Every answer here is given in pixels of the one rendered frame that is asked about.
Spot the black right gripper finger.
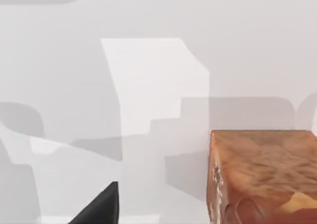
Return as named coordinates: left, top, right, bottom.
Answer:
left=67, top=181, right=120, bottom=224

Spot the brown bread loaf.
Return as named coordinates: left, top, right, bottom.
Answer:
left=206, top=129, right=317, bottom=224

